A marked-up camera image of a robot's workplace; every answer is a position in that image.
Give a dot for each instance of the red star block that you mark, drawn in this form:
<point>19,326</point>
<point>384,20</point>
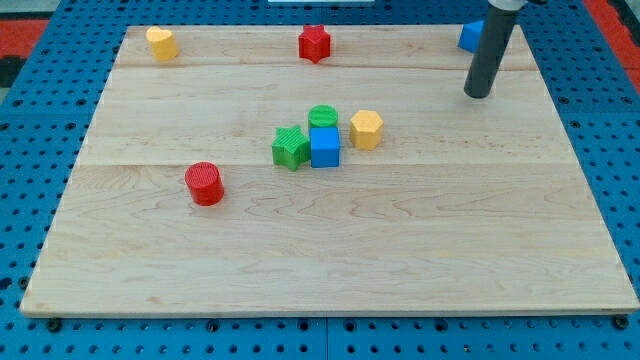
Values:
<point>314,43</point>

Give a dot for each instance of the green cylinder block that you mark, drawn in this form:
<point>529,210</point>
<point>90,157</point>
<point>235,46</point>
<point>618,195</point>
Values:
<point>322,116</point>

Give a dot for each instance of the yellow heart block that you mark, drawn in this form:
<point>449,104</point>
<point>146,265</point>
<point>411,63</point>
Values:
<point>162,43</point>

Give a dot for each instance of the blue block at corner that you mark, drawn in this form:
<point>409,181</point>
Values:
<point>470,36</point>

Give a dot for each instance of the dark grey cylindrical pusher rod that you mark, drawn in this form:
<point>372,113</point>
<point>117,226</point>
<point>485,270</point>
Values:
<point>498,27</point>

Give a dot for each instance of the blue cube block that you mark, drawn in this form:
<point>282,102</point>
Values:
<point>325,147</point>

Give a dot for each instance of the yellow hexagon block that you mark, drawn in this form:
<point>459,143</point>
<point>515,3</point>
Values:
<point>366,129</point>

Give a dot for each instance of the green star block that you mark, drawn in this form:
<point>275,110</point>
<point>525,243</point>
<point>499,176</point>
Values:
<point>290,148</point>

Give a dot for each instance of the red cylinder block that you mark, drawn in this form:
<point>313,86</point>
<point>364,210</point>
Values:
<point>204,182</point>

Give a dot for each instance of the wooden board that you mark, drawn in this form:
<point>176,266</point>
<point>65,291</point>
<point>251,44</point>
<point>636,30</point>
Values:
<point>466,208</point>

